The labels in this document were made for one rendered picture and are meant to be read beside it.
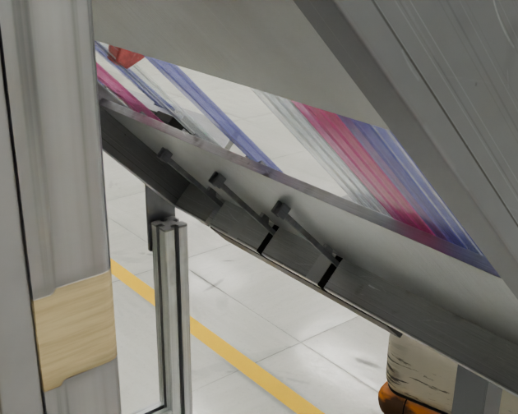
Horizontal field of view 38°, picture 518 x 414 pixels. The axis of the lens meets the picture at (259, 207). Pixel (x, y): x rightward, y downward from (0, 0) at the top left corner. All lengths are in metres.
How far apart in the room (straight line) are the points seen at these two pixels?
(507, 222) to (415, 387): 1.31
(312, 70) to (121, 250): 2.16
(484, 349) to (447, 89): 0.50
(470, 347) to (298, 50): 0.43
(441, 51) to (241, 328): 1.84
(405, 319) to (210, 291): 1.51
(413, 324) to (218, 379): 1.15
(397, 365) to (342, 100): 1.24
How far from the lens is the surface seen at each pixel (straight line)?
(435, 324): 0.76
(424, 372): 1.58
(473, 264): 0.55
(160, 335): 1.20
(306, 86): 0.41
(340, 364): 1.94
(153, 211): 1.12
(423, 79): 0.25
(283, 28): 0.36
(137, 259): 2.45
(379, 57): 0.23
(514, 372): 0.72
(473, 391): 1.29
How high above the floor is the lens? 1.09
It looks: 22 degrees down
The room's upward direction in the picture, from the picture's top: 1 degrees clockwise
